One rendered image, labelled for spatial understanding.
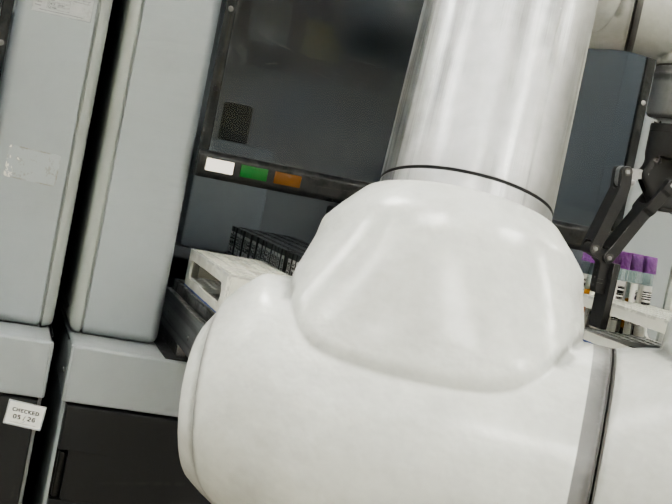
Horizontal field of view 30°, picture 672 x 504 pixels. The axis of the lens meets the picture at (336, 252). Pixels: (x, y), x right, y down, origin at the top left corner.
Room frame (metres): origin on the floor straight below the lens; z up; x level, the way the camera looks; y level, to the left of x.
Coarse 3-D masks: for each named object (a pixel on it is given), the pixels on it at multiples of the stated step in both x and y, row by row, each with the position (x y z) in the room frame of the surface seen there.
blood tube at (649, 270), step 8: (648, 256) 1.42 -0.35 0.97; (648, 264) 1.41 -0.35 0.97; (656, 264) 1.41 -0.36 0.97; (648, 272) 1.41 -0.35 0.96; (648, 280) 1.41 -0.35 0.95; (648, 288) 1.41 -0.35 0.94; (640, 296) 1.42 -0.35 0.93; (648, 296) 1.41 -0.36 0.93; (648, 304) 1.41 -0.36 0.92; (640, 328) 1.41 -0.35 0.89; (640, 336) 1.41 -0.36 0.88
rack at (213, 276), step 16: (192, 256) 1.64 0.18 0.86; (208, 256) 1.59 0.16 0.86; (224, 256) 1.64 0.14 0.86; (192, 272) 1.66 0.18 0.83; (208, 272) 1.67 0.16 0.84; (224, 272) 1.41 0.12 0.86; (240, 272) 1.44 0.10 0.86; (256, 272) 1.49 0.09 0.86; (272, 272) 1.53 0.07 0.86; (192, 288) 1.59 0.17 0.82; (208, 288) 1.56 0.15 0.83; (224, 288) 1.39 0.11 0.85; (208, 304) 1.47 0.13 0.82
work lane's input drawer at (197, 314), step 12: (168, 288) 1.68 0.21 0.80; (180, 288) 1.64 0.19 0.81; (168, 300) 1.65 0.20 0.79; (180, 300) 1.57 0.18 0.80; (192, 300) 1.54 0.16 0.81; (168, 312) 1.63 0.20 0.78; (180, 312) 1.54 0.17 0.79; (192, 312) 1.47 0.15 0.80; (204, 312) 1.44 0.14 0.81; (168, 324) 1.61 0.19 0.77; (180, 324) 1.52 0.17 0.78; (192, 324) 1.44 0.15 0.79; (204, 324) 1.38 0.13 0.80; (180, 336) 1.51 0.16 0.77; (192, 336) 1.43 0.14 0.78
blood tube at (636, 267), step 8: (632, 256) 1.41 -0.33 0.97; (640, 256) 1.41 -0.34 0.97; (632, 264) 1.41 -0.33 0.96; (640, 264) 1.41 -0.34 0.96; (632, 272) 1.41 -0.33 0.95; (640, 272) 1.41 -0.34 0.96; (632, 280) 1.41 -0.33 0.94; (632, 288) 1.41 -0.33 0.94; (632, 296) 1.41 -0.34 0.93; (624, 320) 1.41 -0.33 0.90; (624, 328) 1.41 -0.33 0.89
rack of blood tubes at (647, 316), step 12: (588, 300) 1.36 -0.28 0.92; (612, 312) 1.30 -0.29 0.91; (624, 312) 1.28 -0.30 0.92; (636, 312) 1.25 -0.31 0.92; (648, 312) 1.27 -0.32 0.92; (660, 312) 1.32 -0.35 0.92; (648, 324) 1.22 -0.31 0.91; (660, 324) 1.20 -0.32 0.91; (588, 336) 1.34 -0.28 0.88; (600, 336) 1.32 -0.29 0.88; (612, 336) 1.34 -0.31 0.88; (624, 336) 1.38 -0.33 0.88; (612, 348) 1.29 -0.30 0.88
